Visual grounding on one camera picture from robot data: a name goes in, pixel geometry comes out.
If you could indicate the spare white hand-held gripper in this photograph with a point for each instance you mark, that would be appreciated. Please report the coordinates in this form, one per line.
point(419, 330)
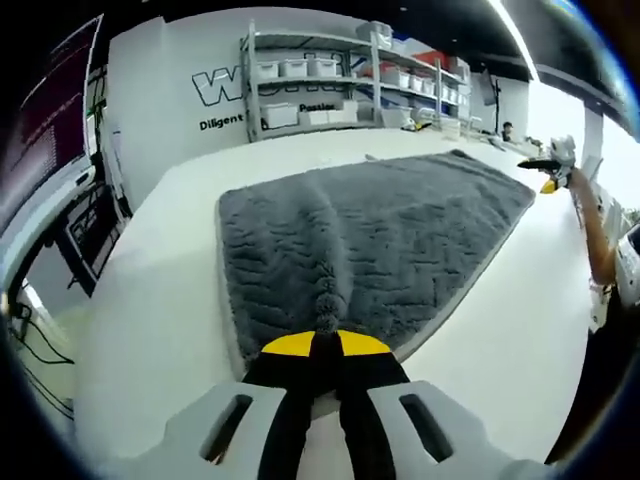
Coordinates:
point(415, 125)

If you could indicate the dark grey counter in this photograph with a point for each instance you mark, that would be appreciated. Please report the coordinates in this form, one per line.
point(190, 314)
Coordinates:
point(92, 235)

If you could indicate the person's white shirt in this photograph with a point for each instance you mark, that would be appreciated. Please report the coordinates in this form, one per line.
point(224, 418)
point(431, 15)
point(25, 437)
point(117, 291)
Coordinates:
point(622, 260)

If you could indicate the rows of white storage bins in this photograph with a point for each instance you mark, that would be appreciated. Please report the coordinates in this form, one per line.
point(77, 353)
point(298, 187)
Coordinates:
point(305, 67)

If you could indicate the long ceiling light strip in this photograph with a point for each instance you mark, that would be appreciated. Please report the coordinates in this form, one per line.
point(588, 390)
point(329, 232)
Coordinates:
point(515, 40)

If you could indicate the black screen on stand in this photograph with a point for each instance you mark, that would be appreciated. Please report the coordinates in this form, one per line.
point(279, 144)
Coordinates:
point(492, 87)

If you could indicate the grey metal shelving unit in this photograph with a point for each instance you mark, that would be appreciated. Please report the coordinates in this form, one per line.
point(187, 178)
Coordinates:
point(360, 75)

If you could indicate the grey towel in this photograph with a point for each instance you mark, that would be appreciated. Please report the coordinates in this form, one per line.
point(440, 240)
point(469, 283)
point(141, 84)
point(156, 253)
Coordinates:
point(400, 235)

